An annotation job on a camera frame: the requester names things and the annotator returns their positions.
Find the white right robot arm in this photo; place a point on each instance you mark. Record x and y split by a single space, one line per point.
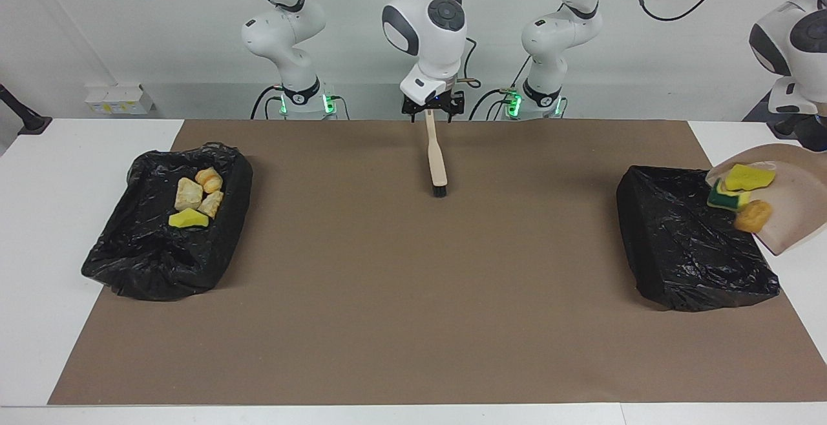
426 24

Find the brown bread piece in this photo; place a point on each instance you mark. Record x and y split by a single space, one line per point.
753 216

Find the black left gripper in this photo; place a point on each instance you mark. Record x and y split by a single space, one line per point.
804 131

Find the beige plastic dustpan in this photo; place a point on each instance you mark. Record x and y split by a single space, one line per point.
798 218

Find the bin with tight black bag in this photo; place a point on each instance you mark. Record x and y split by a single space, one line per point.
691 250

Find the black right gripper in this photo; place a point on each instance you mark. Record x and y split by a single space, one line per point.
436 103

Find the green and yellow sponge piece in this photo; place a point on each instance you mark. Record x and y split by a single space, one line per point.
723 199

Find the pale bread chunk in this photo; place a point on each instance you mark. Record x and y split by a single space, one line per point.
188 194
210 205

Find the black stand leg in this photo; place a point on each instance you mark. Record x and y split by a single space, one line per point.
785 129
29 121

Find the beige hand brush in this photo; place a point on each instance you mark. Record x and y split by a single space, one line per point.
436 154

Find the brown table mat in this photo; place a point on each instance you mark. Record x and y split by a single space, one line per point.
362 347

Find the white wall socket box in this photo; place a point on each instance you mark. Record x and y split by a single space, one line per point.
116 101

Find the bin with loose black bag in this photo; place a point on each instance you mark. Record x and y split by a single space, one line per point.
129 263

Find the croissant shaped bread piece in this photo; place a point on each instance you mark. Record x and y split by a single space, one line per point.
209 180

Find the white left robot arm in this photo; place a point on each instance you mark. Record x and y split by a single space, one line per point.
562 31

